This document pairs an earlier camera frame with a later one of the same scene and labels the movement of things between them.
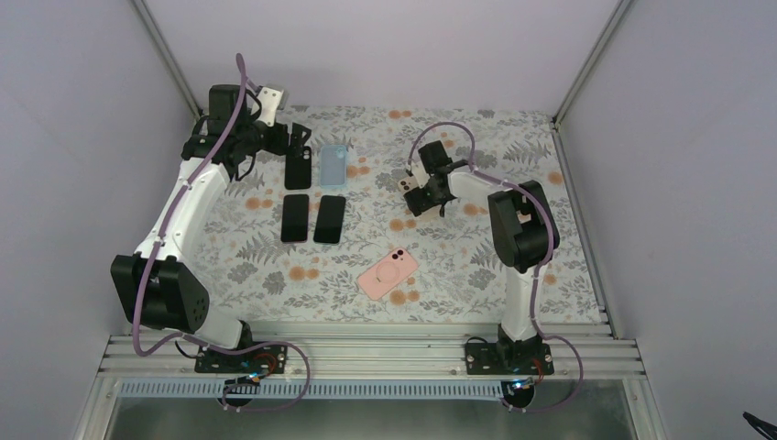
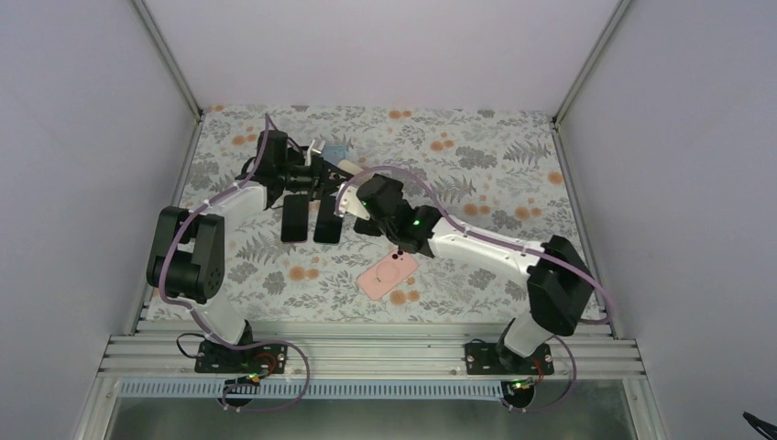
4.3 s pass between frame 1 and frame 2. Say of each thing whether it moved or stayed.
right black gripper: moved
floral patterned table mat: stayed
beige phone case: moved
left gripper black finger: moved
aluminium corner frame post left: stayed
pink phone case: stayed
